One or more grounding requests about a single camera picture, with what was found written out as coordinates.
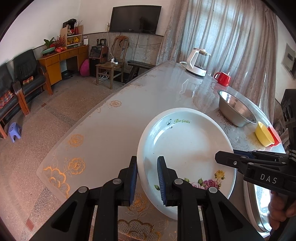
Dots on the black wall television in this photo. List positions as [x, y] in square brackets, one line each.
[135, 19]

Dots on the beige window curtain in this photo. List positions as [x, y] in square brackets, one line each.
[241, 38]

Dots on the wall electrical panel box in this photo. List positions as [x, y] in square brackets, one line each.
[289, 60]

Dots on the orange wooden cabinet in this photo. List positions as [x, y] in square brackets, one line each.
[69, 60]

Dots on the small white rose plate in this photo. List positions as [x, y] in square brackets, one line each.
[188, 140]

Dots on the purple plastic stool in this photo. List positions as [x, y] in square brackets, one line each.
[15, 131]

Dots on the right hand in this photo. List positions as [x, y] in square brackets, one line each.
[276, 211]

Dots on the wooden chair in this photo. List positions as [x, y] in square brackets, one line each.
[114, 67]

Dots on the black armchair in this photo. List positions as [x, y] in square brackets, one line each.
[30, 76]
[11, 96]

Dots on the white glass electric kettle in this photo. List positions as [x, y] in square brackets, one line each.
[197, 62]

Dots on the yellow plastic bowl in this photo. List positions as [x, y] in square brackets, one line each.
[263, 135]

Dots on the red plastic bowl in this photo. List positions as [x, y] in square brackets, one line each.
[276, 137]

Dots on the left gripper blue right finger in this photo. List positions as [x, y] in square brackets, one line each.
[202, 214]

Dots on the white plate red characters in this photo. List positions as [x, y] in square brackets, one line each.
[257, 200]

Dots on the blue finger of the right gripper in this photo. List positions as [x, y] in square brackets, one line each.
[233, 160]
[257, 154]

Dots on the pink bag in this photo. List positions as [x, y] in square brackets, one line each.
[84, 69]

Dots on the red mug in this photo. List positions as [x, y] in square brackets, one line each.
[222, 78]

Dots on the stainless steel bowl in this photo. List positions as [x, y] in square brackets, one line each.
[235, 110]

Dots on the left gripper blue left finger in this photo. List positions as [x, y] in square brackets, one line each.
[92, 211]

